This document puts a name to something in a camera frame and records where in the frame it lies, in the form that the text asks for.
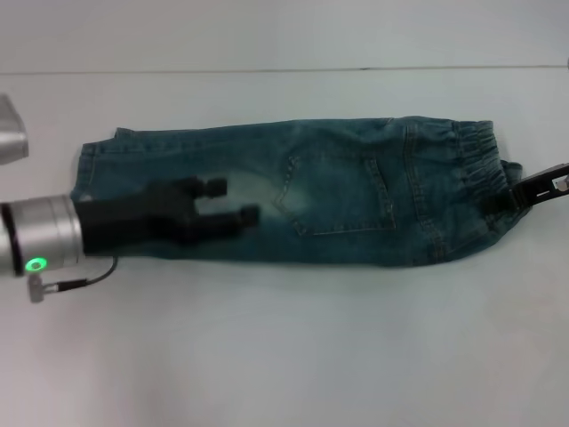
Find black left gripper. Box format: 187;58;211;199
77;176;262;260

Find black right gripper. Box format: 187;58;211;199
483;162;569;224

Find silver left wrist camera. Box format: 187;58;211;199
0;92;30;169

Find thin black cable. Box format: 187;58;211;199
26;256;119;304

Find blue denim shorts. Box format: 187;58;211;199
69;116;528;269

